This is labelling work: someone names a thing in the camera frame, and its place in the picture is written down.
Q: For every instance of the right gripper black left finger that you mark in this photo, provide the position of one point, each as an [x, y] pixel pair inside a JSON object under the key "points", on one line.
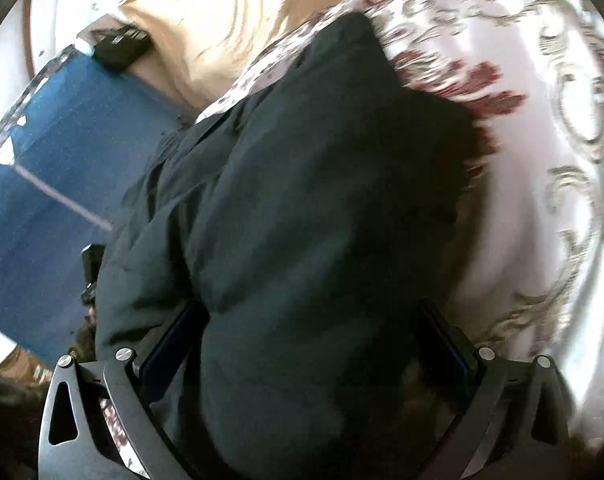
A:
{"points": [[97, 422]]}

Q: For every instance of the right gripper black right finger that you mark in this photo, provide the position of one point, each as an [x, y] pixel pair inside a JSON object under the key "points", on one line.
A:
{"points": [[510, 418]]}

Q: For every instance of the dark green large garment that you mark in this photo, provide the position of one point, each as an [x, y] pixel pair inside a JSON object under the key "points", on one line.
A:
{"points": [[305, 227]]}

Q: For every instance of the blue floral fabric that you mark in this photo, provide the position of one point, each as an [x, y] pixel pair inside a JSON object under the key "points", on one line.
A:
{"points": [[76, 139]]}

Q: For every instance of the black bag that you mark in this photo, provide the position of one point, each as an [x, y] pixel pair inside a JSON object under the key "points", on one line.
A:
{"points": [[118, 48]]}

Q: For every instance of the yellow draped cloth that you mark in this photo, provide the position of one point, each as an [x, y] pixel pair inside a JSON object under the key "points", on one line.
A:
{"points": [[206, 44]]}

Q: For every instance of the floral satin bedspread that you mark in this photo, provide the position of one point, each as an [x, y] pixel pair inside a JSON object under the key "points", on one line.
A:
{"points": [[527, 275]]}

